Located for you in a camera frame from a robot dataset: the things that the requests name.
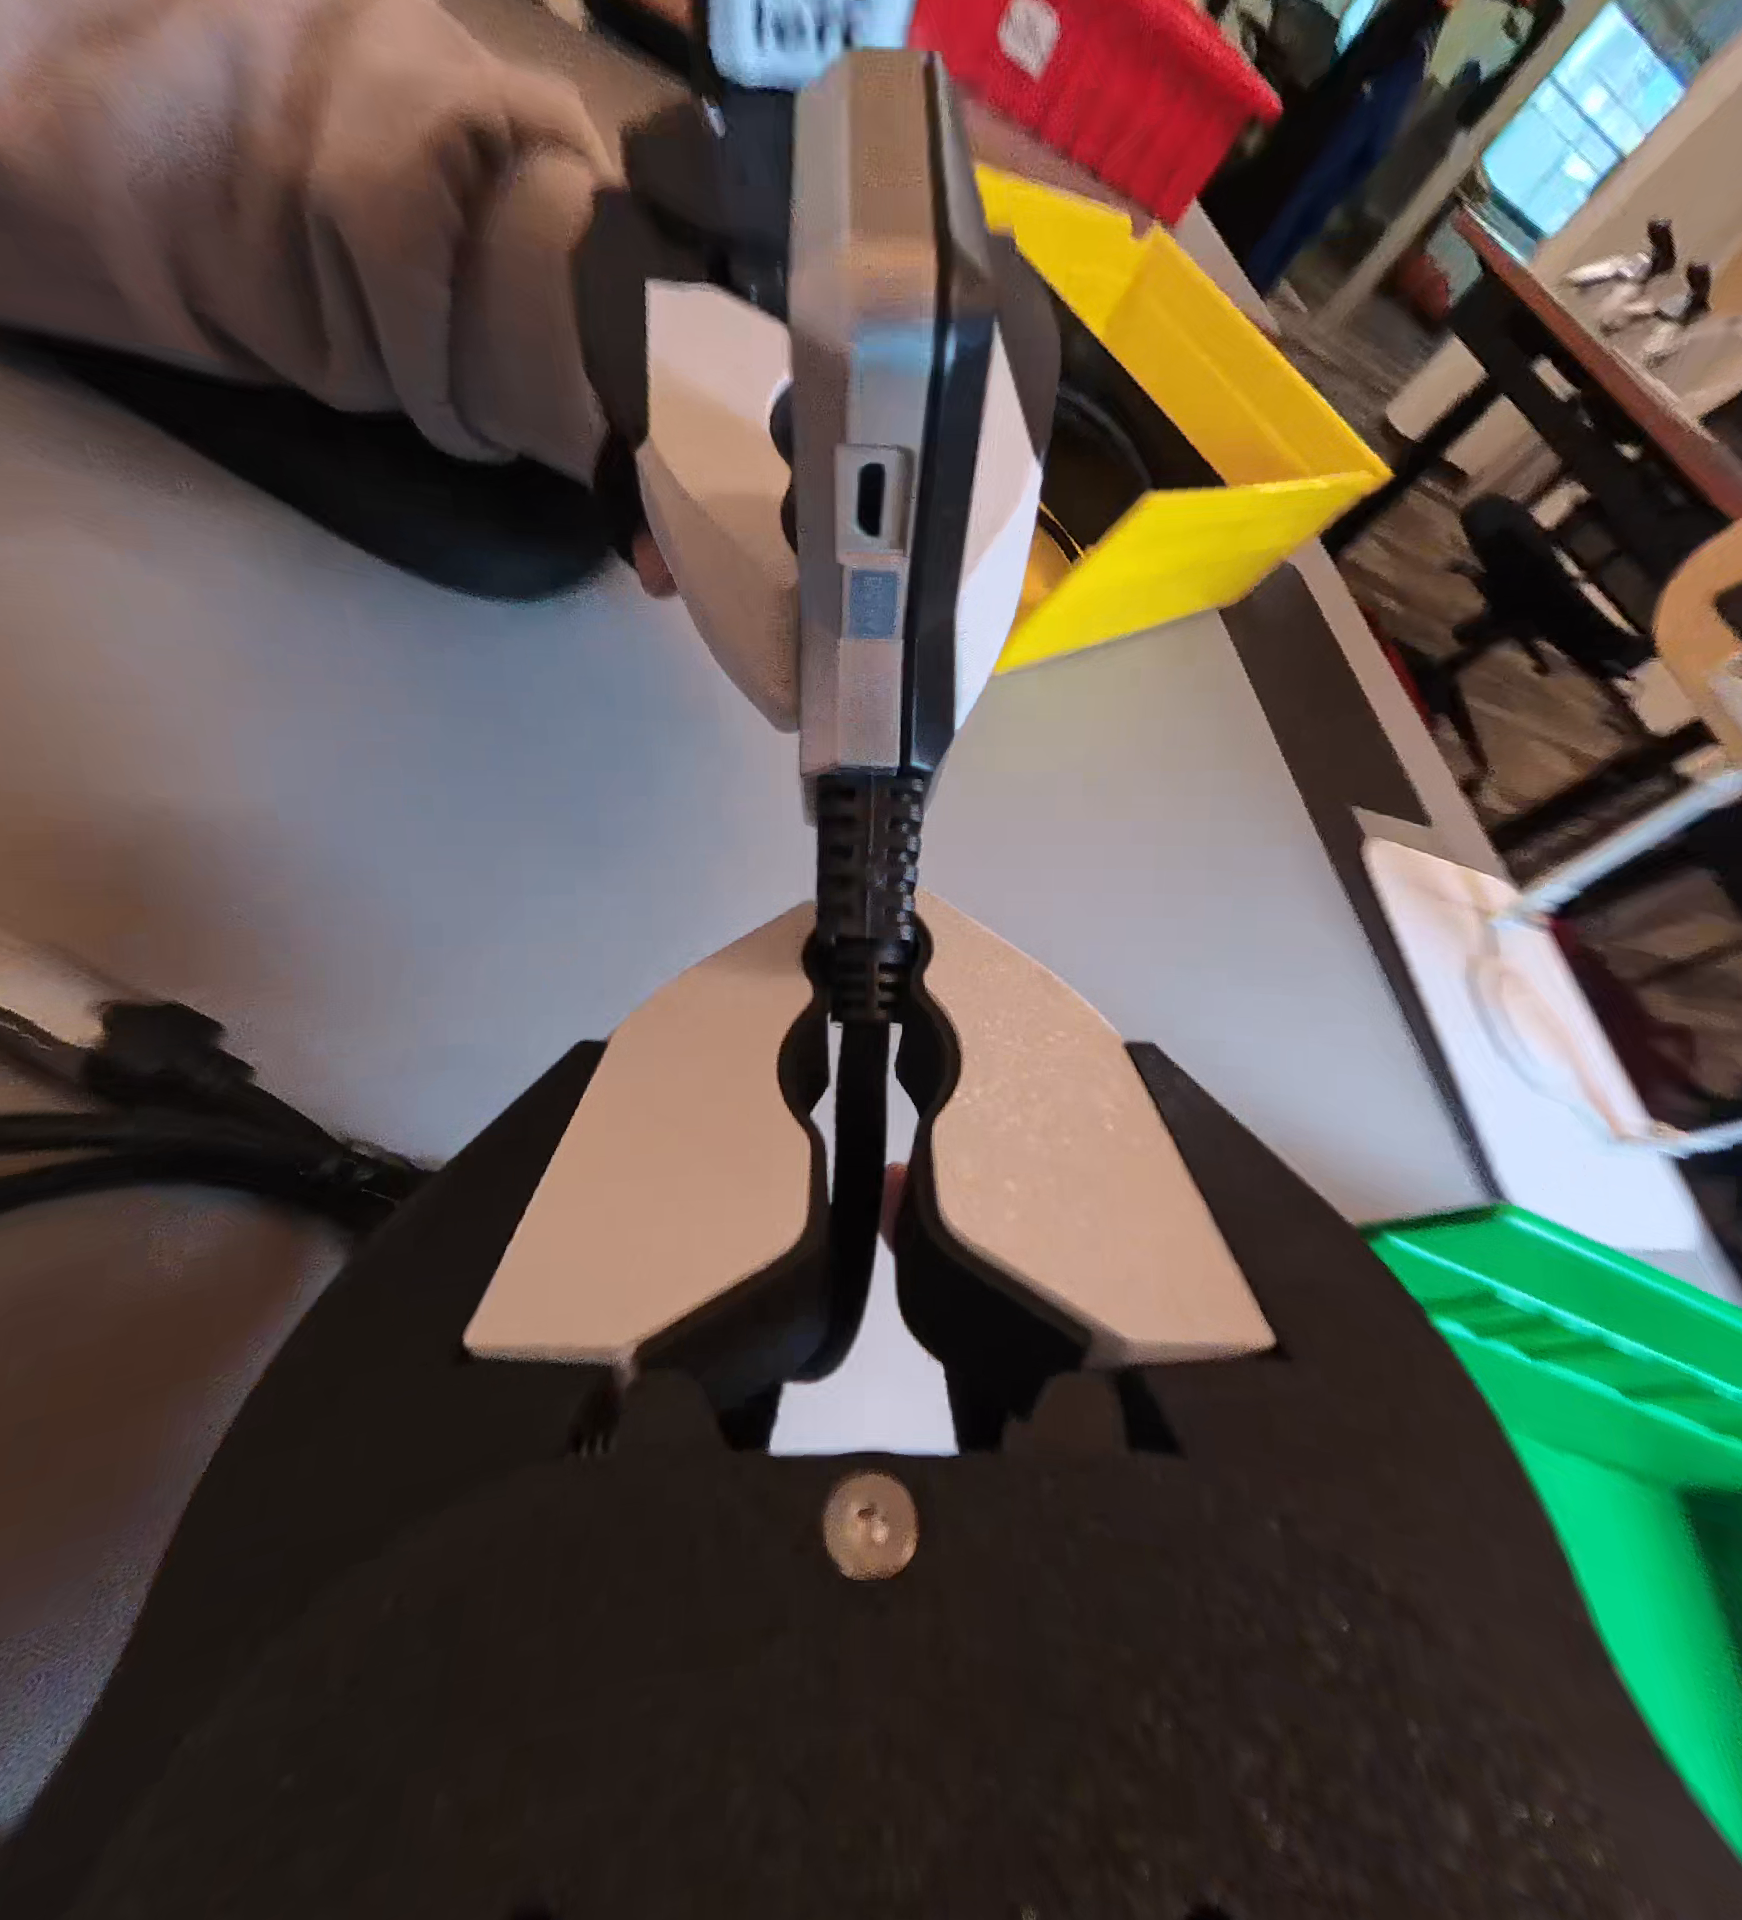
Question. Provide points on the green plastic bin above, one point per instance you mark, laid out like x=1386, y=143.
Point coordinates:
x=1636, y=1425

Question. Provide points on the wooden desk with black legs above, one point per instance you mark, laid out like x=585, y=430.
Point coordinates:
x=1606, y=354

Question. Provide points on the person's left hand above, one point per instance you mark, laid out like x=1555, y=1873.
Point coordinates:
x=655, y=575

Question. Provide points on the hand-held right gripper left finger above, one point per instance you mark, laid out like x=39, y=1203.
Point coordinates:
x=662, y=1171

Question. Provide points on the yellow plastic bin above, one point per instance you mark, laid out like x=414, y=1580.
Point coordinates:
x=1188, y=554

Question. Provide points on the white board stand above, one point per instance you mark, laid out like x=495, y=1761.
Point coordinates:
x=1456, y=960

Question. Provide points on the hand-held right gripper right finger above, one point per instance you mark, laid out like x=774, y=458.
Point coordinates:
x=1081, y=1171

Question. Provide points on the black padded wrist rest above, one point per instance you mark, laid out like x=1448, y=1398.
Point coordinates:
x=362, y=496

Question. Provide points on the black and silver desk gadget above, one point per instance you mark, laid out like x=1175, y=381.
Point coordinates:
x=1658, y=255

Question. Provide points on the red plastic bin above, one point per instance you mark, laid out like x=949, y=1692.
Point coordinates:
x=1097, y=75

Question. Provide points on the black office chair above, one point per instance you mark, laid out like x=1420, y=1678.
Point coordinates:
x=1533, y=571

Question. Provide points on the grey hdmi switch adapter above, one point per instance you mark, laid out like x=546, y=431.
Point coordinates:
x=872, y=299

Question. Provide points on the person's left forearm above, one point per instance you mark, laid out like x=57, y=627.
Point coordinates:
x=211, y=196

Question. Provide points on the window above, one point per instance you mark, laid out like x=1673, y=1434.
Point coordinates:
x=1576, y=120

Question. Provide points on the person's right hand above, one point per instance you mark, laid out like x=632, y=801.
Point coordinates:
x=899, y=1209

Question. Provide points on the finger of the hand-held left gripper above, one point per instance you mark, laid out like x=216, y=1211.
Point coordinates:
x=1007, y=449
x=714, y=449

